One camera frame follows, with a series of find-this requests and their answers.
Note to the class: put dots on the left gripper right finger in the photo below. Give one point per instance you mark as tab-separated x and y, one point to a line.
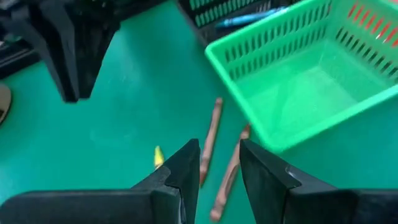
311	205

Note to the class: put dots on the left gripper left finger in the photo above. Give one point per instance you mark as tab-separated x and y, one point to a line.
93	208

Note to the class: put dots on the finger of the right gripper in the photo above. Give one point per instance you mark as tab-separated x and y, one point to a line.
59	46
93	46

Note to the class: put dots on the yellow crayon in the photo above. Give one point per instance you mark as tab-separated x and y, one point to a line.
158	157

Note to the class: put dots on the brown crayon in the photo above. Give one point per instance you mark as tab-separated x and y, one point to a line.
211	137
228	177

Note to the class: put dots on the blue crayon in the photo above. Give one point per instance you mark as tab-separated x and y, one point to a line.
245	19

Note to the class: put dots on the green table mat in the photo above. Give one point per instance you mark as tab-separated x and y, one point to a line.
140	93

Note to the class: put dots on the white shade wooden base lamp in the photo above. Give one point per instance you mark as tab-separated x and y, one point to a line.
3	102

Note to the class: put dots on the black plastic basket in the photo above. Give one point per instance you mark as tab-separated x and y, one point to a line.
202	15

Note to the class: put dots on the green plastic basket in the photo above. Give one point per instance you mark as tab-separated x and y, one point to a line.
311	87

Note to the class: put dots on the black aluminium table frame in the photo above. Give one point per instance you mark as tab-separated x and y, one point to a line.
18	60

